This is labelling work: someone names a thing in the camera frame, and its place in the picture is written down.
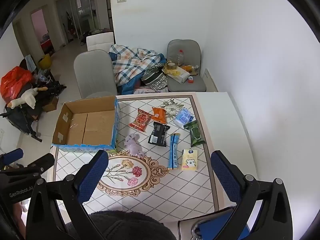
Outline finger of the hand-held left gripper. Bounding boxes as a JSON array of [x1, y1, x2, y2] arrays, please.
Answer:
[[0, 148, 24, 166], [0, 153, 55, 179]]

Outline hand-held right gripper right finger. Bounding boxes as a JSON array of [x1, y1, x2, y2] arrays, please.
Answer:
[[211, 150, 293, 240]]

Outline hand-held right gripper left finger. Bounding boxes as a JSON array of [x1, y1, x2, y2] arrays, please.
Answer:
[[26, 150, 109, 240]]

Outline yellow tissue pack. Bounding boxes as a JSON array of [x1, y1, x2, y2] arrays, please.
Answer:
[[181, 149, 198, 171]]

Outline grey cloth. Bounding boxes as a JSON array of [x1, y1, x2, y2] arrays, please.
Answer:
[[124, 133, 146, 158]]

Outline green wet wipes pack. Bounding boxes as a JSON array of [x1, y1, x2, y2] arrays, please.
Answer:
[[183, 120, 206, 148]]

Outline long blue packet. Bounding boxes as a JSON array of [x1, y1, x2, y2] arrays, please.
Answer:
[[168, 133, 181, 170]]

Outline light blue tissue pack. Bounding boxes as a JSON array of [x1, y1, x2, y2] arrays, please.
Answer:
[[173, 107, 195, 128]]

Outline red snack packet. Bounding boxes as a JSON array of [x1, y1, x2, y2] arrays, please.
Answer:
[[129, 109, 152, 132]]

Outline black snack packet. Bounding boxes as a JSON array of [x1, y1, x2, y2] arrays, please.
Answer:
[[147, 121, 169, 147]]

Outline orange snack packet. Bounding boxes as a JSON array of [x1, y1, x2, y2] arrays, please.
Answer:
[[152, 107, 167, 124]]

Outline black folded stroller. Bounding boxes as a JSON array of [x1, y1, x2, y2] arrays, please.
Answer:
[[0, 80, 67, 143]]

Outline person's dark fleece clothing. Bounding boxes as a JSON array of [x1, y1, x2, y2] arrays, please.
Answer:
[[65, 210, 177, 240]]

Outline white goose plush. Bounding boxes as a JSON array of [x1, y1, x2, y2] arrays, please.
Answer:
[[7, 87, 48, 109]]

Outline small brown cardboard box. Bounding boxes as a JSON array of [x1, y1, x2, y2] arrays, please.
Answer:
[[42, 96, 59, 112]]

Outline floral table mat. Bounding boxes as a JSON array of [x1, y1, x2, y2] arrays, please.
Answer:
[[54, 94, 220, 224]]

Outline red plastic bag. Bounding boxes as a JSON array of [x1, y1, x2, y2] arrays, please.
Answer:
[[0, 66, 34, 103]]

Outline light blue cloth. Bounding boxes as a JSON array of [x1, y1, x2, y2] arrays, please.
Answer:
[[25, 54, 37, 71]]

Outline grey chair with clutter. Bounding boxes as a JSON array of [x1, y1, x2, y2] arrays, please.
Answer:
[[166, 39, 207, 92]]

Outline white flat panel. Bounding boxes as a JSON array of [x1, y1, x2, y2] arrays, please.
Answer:
[[204, 69, 218, 92]]

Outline yellow bucket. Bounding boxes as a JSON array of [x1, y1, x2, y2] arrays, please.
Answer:
[[37, 54, 52, 70]]

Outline pink cloth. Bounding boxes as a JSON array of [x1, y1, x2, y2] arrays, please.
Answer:
[[134, 86, 168, 94]]

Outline grey padded chair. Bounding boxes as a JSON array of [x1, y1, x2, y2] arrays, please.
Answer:
[[73, 49, 118, 99]]

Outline yellow white plastic packet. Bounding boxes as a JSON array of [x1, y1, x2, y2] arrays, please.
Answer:
[[162, 65, 190, 83]]

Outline black patterned hat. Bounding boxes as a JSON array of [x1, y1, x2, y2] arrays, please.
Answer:
[[150, 74, 168, 90]]

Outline plaid blanket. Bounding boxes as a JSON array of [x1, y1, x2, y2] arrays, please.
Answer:
[[108, 44, 167, 95]]

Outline dark striped hat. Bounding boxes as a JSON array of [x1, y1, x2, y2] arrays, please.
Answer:
[[141, 64, 167, 85]]

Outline black bag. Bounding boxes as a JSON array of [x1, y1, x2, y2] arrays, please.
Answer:
[[80, 31, 93, 46]]

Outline white chair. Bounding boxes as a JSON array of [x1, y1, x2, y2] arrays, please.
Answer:
[[86, 32, 115, 51]]

